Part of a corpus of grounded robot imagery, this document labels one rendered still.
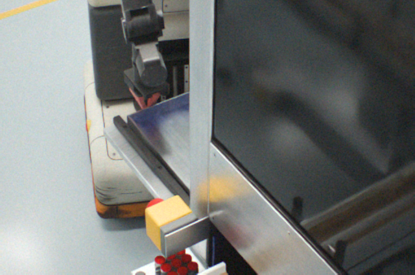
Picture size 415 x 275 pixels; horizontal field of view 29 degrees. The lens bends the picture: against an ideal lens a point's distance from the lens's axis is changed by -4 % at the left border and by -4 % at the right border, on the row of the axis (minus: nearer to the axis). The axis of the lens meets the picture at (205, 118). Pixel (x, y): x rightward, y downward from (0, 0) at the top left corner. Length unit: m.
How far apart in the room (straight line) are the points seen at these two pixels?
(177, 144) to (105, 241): 1.03
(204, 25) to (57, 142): 2.01
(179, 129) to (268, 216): 0.63
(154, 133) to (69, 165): 1.26
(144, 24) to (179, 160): 0.31
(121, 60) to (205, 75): 1.49
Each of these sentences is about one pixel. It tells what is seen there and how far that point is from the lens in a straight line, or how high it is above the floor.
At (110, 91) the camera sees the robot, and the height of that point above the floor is 0.35.
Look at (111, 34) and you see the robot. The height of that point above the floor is 0.59.
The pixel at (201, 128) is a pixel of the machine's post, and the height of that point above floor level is 1.21.
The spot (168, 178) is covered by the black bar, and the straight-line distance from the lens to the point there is 1.71.
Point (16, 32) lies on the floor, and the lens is 3.82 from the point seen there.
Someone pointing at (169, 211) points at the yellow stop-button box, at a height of 1.03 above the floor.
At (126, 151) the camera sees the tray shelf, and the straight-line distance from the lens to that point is 1.81.
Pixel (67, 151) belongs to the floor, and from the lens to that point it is 3.13.
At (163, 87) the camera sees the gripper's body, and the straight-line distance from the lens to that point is 1.80.
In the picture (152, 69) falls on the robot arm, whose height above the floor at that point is 1.09.
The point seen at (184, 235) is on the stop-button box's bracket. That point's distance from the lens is 1.47.
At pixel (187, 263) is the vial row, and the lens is 1.53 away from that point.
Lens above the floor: 2.11
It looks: 41 degrees down
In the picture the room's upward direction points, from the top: 1 degrees clockwise
